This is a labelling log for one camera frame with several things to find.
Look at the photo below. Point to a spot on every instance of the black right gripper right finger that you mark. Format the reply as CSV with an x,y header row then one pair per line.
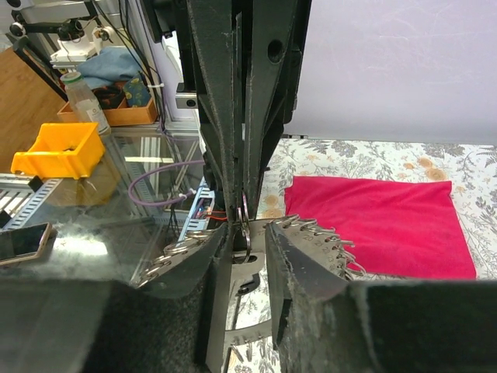
x,y
369,322

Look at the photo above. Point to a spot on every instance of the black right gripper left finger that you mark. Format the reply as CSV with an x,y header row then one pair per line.
x,y
116,322

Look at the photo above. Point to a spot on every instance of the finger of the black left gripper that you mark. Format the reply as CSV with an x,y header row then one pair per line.
x,y
216,29
278,37

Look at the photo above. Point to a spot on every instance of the blue cloth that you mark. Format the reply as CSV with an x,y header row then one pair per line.
x,y
111,65

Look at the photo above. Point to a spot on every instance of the pink folded cloth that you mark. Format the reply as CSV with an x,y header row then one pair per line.
x,y
398,229

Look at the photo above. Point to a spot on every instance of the wooden tray box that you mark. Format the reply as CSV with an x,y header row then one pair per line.
x,y
133,115

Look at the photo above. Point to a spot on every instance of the clear plastic bottle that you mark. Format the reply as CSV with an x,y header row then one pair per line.
x,y
83,102

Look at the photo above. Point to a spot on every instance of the smartphone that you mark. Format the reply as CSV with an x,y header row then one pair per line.
x,y
22,244

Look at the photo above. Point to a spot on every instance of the yellow plastic bin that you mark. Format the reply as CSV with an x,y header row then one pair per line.
x,y
61,150

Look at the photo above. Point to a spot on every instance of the floral tablecloth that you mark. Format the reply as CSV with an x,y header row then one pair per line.
x,y
470,169

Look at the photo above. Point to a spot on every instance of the blue slotted cable duct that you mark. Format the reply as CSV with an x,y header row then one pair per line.
x,y
21,196

